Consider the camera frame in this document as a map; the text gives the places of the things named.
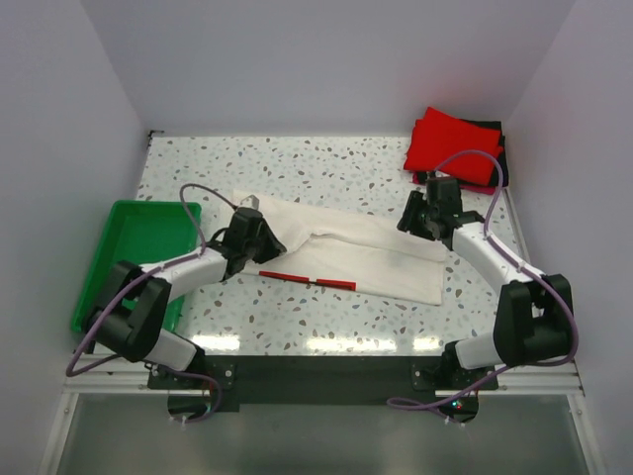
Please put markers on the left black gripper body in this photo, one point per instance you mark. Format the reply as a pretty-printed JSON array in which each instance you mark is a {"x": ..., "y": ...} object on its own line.
[{"x": 249, "y": 247}]

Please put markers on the green plastic tray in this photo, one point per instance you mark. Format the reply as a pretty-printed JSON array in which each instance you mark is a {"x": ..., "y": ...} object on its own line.
[{"x": 138, "y": 232}]

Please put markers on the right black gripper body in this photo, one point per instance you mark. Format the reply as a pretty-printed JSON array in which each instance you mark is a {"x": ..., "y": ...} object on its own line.
[{"x": 431, "y": 215}]

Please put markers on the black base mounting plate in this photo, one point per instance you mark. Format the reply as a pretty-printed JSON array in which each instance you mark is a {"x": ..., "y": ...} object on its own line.
[{"x": 408, "y": 383}]

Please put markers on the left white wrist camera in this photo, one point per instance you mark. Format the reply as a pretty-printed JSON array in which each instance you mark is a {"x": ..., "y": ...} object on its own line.
[{"x": 251, "y": 201}]

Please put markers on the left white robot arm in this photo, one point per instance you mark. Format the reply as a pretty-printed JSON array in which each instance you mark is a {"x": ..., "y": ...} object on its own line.
[{"x": 128, "y": 313}]

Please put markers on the red folded t shirt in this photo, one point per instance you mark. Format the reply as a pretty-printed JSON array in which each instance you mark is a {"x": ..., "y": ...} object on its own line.
[{"x": 452, "y": 143}]

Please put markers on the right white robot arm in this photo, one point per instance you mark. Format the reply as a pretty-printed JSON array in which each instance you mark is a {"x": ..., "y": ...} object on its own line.
[{"x": 535, "y": 323}]

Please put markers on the white t shirt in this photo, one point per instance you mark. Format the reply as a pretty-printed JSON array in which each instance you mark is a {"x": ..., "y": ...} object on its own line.
[{"x": 364, "y": 253}]

